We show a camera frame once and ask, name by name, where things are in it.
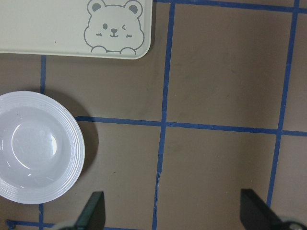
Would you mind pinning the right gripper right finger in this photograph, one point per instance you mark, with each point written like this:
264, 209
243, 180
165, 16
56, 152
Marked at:
255, 214

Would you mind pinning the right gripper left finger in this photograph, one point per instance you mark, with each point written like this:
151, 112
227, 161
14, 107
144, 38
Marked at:
93, 215

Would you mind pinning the cream bear tray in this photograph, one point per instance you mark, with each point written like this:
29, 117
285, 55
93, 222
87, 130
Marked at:
118, 29

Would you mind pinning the white round plate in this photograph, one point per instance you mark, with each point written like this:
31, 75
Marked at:
42, 148

